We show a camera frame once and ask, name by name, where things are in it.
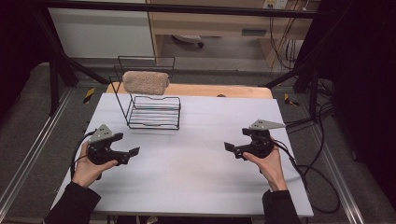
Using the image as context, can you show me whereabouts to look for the beige towel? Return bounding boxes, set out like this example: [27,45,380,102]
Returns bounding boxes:
[121,70,171,96]

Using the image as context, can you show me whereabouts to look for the yellow black tape marker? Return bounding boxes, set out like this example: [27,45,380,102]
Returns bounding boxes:
[82,87,97,105]
[283,92,301,107]

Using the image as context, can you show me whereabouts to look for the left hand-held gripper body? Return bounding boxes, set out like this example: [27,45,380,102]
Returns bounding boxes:
[87,123,120,166]

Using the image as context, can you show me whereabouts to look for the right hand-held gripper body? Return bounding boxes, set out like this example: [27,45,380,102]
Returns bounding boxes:
[246,119,287,160]

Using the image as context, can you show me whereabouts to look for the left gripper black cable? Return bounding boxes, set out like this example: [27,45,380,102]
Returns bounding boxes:
[69,130,97,181]

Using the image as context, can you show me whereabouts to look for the black floor cables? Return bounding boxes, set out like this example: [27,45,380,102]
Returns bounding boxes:
[283,78,337,134]

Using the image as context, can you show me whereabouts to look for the person's right hand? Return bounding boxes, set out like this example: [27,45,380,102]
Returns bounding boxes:
[242,145,290,192]

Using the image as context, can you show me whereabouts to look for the white board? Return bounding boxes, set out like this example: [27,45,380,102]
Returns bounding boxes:
[50,92,315,217]

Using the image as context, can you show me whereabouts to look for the person's left hand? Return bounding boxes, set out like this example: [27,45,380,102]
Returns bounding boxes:
[71,141,120,189]

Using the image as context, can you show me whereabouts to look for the white cabinet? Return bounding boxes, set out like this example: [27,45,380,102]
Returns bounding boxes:
[48,7,155,59]

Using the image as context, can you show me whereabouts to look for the office chair base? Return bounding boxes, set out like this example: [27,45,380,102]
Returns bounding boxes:
[172,34,205,49]

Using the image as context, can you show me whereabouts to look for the aluminium floor rail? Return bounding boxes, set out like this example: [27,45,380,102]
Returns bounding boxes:
[306,124,366,224]
[0,88,75,213]

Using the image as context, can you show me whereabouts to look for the wooden table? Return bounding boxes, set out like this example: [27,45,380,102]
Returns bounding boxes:
[106,81,275,100]

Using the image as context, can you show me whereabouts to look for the dark curtain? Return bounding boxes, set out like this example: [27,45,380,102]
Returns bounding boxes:
[306,0,396,203]
[0,0,52,118]

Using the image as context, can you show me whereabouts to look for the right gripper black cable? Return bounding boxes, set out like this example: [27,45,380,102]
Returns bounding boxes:
[270,139,341,215]

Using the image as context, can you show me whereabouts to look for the hanging desk cables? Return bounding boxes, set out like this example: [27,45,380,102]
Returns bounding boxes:
[268,12,307,72]

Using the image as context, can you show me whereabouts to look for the light wooden desk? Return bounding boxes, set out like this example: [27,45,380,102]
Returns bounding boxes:
[146,0,321,68]

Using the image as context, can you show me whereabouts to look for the black wire rack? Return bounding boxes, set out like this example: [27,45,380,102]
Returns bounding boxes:
[108,55,182,131]

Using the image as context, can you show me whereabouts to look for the wall power outlet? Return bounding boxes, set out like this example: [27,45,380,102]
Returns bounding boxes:
[262,0,290,10]

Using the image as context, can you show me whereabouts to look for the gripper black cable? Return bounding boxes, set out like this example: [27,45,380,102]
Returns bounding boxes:
[270,139,341,215]
[69,130,97,181]

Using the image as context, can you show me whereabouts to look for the black metal frame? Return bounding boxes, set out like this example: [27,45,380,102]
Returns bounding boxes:
[31,0,354,122]

